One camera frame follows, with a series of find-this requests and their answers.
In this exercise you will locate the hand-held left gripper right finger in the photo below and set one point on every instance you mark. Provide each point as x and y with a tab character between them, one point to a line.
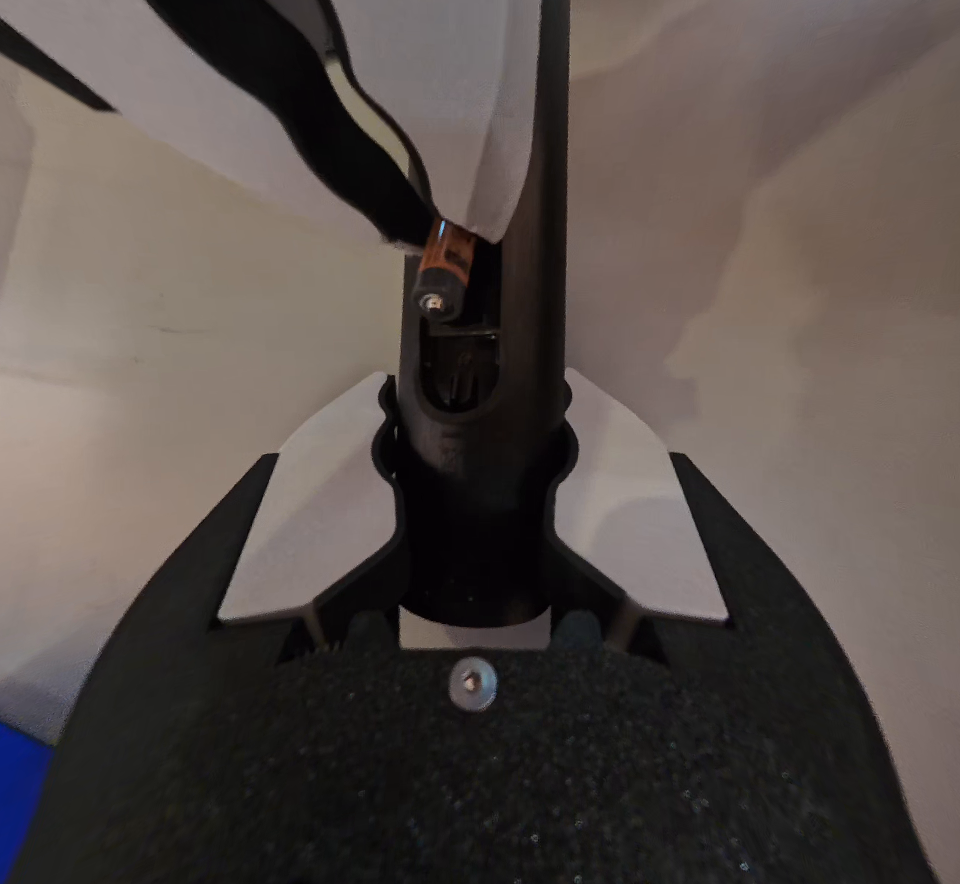
637	531

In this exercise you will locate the grey desk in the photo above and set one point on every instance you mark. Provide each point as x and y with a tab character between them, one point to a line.
787	299

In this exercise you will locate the orange battery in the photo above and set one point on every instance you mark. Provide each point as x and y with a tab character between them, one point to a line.
446	261

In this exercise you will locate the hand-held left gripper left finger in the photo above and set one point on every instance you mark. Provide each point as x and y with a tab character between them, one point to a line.
315	524

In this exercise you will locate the black remote control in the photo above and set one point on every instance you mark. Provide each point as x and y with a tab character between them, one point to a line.
525	374

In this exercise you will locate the blue plastic bin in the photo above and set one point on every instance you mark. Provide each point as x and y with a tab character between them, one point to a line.
19	809

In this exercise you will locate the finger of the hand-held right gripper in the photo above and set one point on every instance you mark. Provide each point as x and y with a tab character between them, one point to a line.
450	36
112	13

